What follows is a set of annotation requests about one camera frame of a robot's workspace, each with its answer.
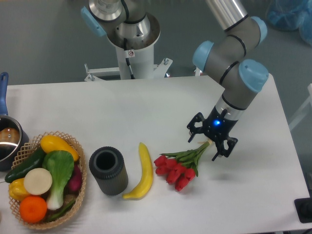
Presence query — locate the green cucumber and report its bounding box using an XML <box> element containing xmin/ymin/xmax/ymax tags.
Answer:
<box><xmin>4</xmin><ymin>147</ymin><xmax>46</xmax><ymax>183</ymax></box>

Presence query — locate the yellow bell pepper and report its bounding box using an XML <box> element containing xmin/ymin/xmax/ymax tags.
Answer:
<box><xmin>9</xmin><ymin>178</ymin><xmax>31</xmax><ymax>201</ymax></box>

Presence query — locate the yellow plastic banana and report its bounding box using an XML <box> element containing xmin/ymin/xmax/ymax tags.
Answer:
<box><xmin>122</xmin><ymin>142</ymin><xmax>154</xmax><ymax>200</ymax></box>

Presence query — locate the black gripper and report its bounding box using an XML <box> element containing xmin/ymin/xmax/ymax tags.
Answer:
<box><xmin>186</xmin><ymin>105</ymin><xmax>238</xmax><ymax>162</ymax></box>

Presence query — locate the red tulip bouquet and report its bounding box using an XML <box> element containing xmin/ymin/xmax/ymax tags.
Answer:
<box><xmin>154</xmin><ymin>140</ymin><xmax>212</xmax><ymax>192</ymax></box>

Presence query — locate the round cream bun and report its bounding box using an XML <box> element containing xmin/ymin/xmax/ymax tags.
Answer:
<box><xmin>23</xmin><ymin>168</ymin><xmax>52</xmax><ymax>195</ymax></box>

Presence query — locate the dark grey ribbed vase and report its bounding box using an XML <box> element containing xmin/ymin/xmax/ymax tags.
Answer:
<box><xmin>89</xmin><ymin>146</ymin><xmax>128</xmax><ymax>196</ymax></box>

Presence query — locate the green bok choy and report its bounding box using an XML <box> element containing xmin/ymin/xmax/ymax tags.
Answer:
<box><xmin>42</xmin><ymin>150</ymin><xmax>74</xmax><ymax>211</ymax></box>

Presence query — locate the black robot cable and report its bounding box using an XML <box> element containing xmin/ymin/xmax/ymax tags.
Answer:
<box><xmin>123</xmin><ymin>38</ymin><xmax>135</xmax><ymax>80</ymax></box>

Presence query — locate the yellow squash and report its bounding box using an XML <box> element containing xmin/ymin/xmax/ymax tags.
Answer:
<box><xmin>40</xmin><ymin>135</ymin><xmax>79</xmax><ymax>162</ymax></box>

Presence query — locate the woven wicker basket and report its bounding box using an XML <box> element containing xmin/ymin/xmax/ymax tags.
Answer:
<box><xmin>9</xmin><ymin>131</ymin><xmax>87</xmax><ymax>230</ymax></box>

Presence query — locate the orange fruit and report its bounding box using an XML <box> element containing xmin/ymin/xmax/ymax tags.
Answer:
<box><xmin>19</xmin><ymin>196</ymin><xmax>47</xmax><ymax>223</ymax></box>

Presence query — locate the blue handled saucepan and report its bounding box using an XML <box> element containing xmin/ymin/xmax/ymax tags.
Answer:
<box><xmin>0</xmin><ymin>72</ymin><xmax>29</xmax><ymax>172</ymax></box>

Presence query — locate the black device at edge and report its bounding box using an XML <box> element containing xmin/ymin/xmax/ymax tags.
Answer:
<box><xmin>294</xmin><ymin>197</ymin><xmax>312</xmax><ymax>223</ymax></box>

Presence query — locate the green chili pepper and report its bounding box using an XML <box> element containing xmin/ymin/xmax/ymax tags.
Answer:
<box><xmin>45</xmin><ymin>200</ymin><xmax>76</xmax><ymax>222</ymax></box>

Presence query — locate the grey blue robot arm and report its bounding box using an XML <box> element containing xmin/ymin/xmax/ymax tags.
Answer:
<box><xmin>80</xmin><ymin>0</ymin><xmax>269</xmax><ymax>157</ymax></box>

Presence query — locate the blue plastic bag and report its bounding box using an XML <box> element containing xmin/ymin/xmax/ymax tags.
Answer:
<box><xmin>266</xmin><ymin>0</ymin><xmax>312</xmax><ymax>45</ymax></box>

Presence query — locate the white frame at right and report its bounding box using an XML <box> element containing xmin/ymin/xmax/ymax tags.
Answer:
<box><xmin>289</xmin><ymin>83</ymin><xmax>312</xmax><ymax>131</ymax></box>

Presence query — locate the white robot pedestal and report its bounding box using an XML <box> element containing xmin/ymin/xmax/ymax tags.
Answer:
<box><xmin>81</xmin><ymin>8</ymin><xmax>173</xmax><ymax>81</ymax></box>

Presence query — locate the purple sweet potato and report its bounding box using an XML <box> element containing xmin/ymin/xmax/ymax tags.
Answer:
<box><xmin>67</xmin><ymin>164</ymin><xmax>82</xmax><ymax>192</ymax></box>

